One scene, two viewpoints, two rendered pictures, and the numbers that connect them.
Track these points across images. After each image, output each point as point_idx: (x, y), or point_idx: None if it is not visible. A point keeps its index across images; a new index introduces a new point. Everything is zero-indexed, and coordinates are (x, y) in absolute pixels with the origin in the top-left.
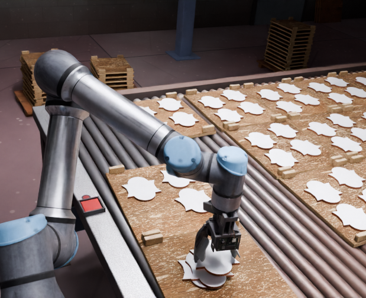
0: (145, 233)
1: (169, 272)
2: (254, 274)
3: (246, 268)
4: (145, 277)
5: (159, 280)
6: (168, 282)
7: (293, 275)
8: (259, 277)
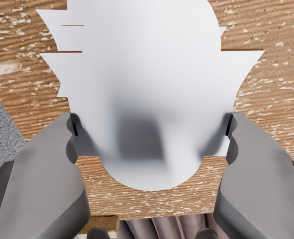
0: None
1: (19, 55)
2: (275, 98)
3: (267, 72)
4: None
5: None
6: (21, 91)
7: None
8: (281, 107)
